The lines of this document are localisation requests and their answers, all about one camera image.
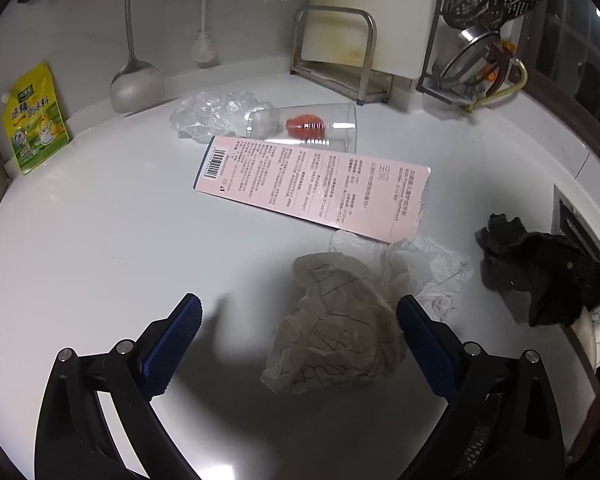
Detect yellow green seasoning pouch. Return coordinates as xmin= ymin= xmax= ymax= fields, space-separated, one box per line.
xmin=3 ymin=62 xmax=70 ymax=174

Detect white cutting board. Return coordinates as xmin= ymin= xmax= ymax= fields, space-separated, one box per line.
xmin=299 ymin=0 xmax=444 ymax=80

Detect dark grey cloth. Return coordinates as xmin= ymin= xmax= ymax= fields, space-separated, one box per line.
xmin=476 ymin=214 xmax=600 ymax=327

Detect crumpled clear plastic bag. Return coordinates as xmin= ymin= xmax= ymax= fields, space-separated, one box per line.
xmin=170 ymin=91 xmax=273 ymax=144

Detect yellow green gas hose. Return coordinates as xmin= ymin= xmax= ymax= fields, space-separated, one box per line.
xmin=462 ymin=56 xmax=530 ymax=114

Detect dirty dishes in sink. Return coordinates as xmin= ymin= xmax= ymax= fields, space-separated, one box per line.
xmin=571 ymin=306 xmax=600 ymax=370

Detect clear plastic cup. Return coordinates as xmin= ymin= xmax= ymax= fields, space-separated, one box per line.
xmin=246 ymin=104 xmax=358 ymax=154

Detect red tomato piece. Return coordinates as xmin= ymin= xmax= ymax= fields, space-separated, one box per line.
xmin=285 ymin=114 xmax=326 ymax=141

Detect black kitchen sink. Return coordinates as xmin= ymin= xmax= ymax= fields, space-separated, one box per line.
xmin=550 ymin=186 xmax=600 ymax=263

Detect pink paper box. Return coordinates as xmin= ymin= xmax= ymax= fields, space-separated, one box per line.
xmin=194 ymin=136 xmax=431 ymax=243

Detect steel cutting board rack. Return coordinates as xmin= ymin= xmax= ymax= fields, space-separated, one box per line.
xmin=290 ymin=6 xmax=394 ymax=105

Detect white bottle brush blue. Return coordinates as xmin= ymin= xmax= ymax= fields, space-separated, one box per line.
xmin=192 ymin=0 xmax=216 ymax=66

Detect steel ladle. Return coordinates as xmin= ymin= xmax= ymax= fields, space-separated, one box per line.
xmin=110 ymin=0 xmax=164 ymax=115

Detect white paper tissue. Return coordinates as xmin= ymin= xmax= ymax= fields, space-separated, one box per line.
xmin=329 ymin=231 xmax=474 ymax=322

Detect printed paper wrapper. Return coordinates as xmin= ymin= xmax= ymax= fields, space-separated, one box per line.
xmin=261 ymin=252 xmax=406 ymax=394

